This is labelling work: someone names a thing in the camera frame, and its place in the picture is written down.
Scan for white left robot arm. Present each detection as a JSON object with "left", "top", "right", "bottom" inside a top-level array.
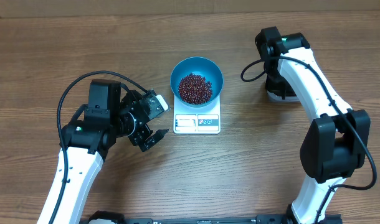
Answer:
[{"left": 38, "top": 79, "right": 169, "bottom": 223}]

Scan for teal metal bowl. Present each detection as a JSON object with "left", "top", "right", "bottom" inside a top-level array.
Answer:
[{"left": 170, "top": 57, "right": 224, "bottom": 108}]

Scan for clear plastic container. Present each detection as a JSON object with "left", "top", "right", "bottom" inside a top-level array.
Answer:
[{"left": 267, "top": 92, "right": 300, "bottom": 103}]

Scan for red beans in bowl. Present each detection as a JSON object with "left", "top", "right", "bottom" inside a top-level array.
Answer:
[{"left": 178, "top": 73, "right": 213, "bottom": 105}]

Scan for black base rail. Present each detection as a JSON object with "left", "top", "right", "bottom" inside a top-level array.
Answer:
[{"left": 79, "top": 211, "right": 297, "bottom": 224}]

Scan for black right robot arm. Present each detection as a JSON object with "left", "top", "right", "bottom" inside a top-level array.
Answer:
[{"left": 255, "top": 27, "right": 372, "bottom": 223}]

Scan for white digital kitchen scale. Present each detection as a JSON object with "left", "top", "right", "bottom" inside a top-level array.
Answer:
[{"left": 173, "top": 96, "right": 221, "bottom": 134}]

